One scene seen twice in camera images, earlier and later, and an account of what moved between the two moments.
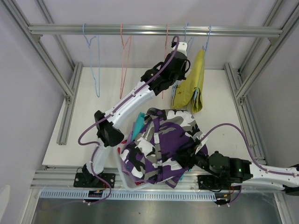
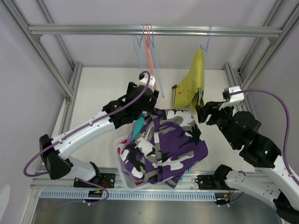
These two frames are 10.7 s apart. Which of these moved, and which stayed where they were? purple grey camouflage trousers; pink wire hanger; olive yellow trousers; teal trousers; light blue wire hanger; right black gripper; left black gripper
Moved: light blue wire hanger; left black gripper; right black gripper; pink wire hanger
Stayed: teal trousers; purple grey camouflage trousers; olive yellow trousers
